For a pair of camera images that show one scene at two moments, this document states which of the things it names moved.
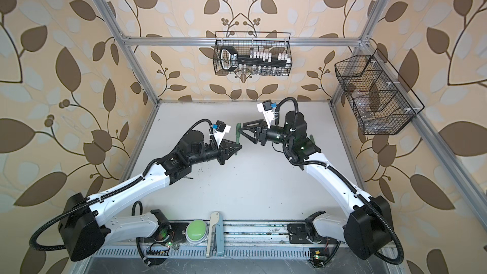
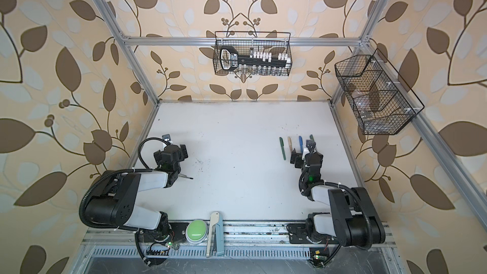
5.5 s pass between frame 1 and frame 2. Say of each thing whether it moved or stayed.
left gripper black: moved
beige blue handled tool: stayed
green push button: stayed
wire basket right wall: stayed
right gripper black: moved
